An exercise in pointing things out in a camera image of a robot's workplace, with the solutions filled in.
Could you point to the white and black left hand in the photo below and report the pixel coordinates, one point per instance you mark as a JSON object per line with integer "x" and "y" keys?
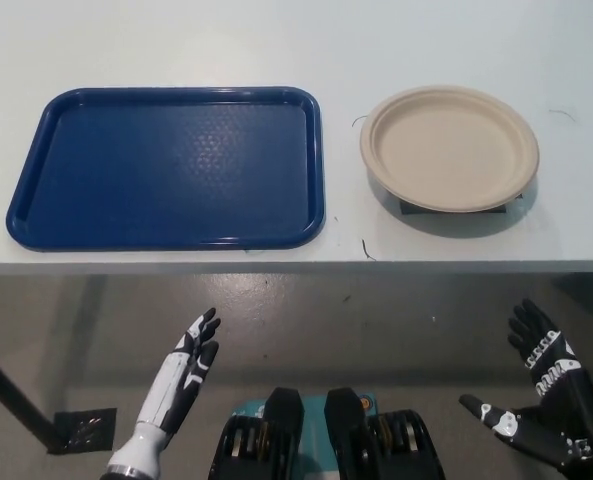
{"x": 168, "y": 380}

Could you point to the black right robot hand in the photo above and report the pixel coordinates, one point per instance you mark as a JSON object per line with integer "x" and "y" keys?
{"x": 561, "y": 400}

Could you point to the beige paper plate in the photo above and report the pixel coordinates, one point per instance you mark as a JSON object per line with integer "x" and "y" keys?
{"x": 446, "y": 150}

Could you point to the blue plastic tray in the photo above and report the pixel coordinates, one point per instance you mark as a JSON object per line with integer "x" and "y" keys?
{"x": 166, "y": 170}

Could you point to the black left robot body block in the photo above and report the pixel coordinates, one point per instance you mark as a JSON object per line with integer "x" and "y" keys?
{"x": 286, "y": 420}

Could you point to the black robot body block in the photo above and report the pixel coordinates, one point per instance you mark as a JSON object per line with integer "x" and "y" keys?
{"x": 286, "y": 420}
{"x": 343, "y": 420}

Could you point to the black table leg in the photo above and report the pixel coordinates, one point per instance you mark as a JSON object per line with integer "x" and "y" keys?
{"x": 11, "y": 390}

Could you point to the black right robot body block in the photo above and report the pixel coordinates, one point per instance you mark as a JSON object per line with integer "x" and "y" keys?
{"x": 343, "y": 420}

